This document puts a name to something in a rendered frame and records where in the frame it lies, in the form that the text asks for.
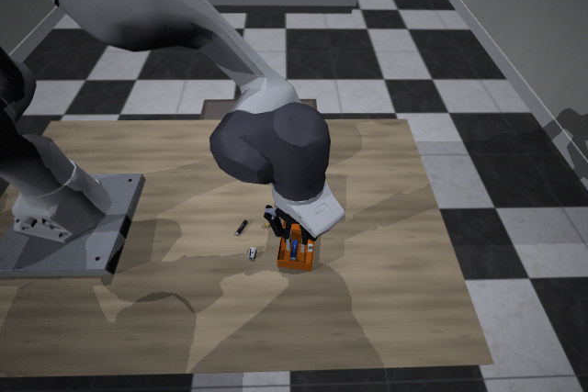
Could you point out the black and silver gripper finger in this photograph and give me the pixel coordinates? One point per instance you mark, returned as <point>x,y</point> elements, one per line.
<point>305,236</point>
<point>276,225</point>

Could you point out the orange three-compartment bin rack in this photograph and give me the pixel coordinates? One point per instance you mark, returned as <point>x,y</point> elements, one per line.
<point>304,260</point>

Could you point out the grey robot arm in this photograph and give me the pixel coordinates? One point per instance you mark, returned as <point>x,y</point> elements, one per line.
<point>286,143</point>

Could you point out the blue battery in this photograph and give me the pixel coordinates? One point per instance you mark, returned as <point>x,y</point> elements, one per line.
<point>293,252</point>

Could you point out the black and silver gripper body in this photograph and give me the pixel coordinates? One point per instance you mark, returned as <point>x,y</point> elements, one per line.
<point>285,216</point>

